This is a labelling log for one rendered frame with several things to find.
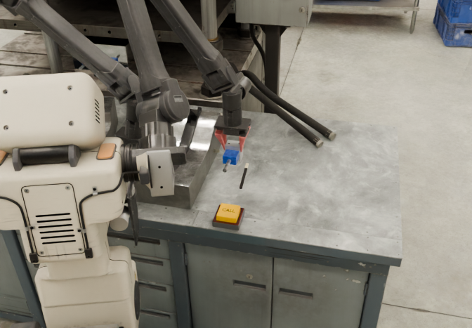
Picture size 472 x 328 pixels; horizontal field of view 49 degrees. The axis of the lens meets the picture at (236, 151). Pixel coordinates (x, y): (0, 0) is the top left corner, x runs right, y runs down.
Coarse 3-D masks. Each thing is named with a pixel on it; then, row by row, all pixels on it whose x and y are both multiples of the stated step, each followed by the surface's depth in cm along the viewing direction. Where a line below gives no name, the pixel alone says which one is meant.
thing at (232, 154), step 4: (228, 140) 160; (232, 140) 160; (236, 140) 160; (228, 144) 158; (232, 144) 158; (236, 144) 158; (228, 148) 158; (232, 148) 158; (236, 148) 157; (224, 152) 157; (228, 152) 157; (232, 152) 157; (236, 152) 157; (240, 152) 158; (224, 156) 155; (228, 156) 155; (232, 156) 155; (236, 156) 155; (240, 156) 159; (224, 160) 156; (228, 160) 155; (232, 160) 155; (236, 160) 155; (240, 160) 160; (228, 164) 153; (232, 164) 156; (236, 164) 156; (224, 168) 151
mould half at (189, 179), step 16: (208, 112) 180; (176, 128) 176; (208, 128) 174; (192, 144) 172; (208, 144) 171; (192, 160) 165; (208, 160) 171; (176, 176) 157; (192, 176) 157; (144, 192) 158; (176, 192) 155; (192, 192) 158
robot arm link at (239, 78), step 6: (228, 66) 144; (228, 72) 143; (234, 72) 146; (240, 72) 154; (234, 78) 145; (240, 78) 153; (246, 78) 154; (228, 84) 146; (234, 84) 144; (246, 84) 152; (216, 90) 147; (222, 90) 147; (246, 90) 152
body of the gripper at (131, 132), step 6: (126, 120) 147; (126, 126) 148; (132, 126) 147; (138, 126) 147; (120, 132) 151; (126, 132) 149; (132, 132) 148; (138, 132) 148; (126, 138) 149; (132, 138) 149; (138, 138) 149
